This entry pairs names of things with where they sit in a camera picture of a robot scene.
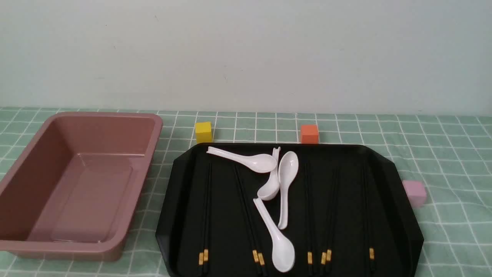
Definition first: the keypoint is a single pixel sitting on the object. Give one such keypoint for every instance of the pink cube block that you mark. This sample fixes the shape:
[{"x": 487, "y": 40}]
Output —
[{"x": 416, "y": 192}]

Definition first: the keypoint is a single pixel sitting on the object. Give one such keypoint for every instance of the black plastic tray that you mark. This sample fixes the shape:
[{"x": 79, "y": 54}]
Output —
[{"x": 398, "y": 240}]

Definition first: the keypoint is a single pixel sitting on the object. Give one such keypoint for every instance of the orange cube block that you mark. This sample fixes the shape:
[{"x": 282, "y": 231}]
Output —
[{"x": 309, "y": 134}]

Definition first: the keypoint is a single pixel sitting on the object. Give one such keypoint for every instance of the white spoon upright right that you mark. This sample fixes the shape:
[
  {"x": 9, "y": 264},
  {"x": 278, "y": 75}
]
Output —
[{"x": 287, "y": 171}]

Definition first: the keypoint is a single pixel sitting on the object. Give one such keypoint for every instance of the white spoon top left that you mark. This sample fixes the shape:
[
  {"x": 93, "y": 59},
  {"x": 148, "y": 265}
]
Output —
[{"x": 261, "y": 163}]

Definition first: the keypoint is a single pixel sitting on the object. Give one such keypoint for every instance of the yellow cube block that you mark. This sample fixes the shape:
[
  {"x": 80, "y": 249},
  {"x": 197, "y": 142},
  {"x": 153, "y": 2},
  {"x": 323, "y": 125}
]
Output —
[{"x": 203, "y": 132}]

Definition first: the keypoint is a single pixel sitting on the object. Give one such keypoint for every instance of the white spoon bottom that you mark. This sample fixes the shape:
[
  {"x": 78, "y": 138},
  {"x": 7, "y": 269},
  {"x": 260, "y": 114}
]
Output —
[{"x": 283, "y": 252}]

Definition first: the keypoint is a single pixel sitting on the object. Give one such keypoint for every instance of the white spoon middle small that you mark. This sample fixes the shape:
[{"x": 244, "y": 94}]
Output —
[{"x": 270, "y": 189}]

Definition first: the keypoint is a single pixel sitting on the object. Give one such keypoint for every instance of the green checkered tablecloth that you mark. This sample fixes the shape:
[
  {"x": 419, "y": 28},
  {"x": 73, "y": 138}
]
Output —
[{"x": 450, "y": 154}]

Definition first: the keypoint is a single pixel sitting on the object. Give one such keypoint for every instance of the pink plastic bin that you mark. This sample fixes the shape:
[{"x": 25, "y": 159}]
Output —
[{"x": 72, "y": 192}]

